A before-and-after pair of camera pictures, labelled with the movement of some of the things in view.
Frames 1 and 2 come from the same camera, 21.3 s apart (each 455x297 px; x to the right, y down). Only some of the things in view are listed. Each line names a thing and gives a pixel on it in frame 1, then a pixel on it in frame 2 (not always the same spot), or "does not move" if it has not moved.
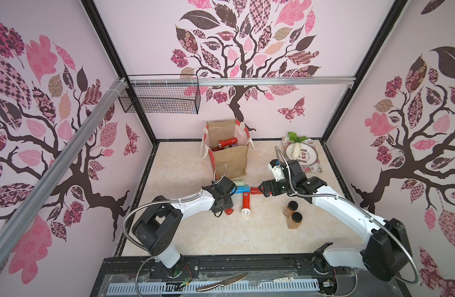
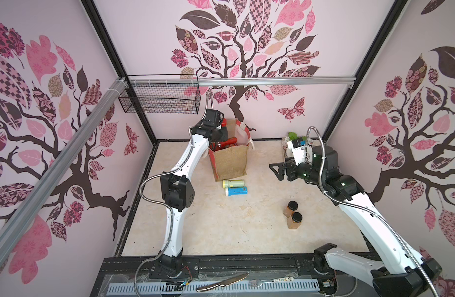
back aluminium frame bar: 316,80 does not move
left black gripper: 229,205 → 224,135
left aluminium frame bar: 51,181 does not move
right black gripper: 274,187 → 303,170
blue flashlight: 240,189 does not move
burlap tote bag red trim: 227,142 does not move
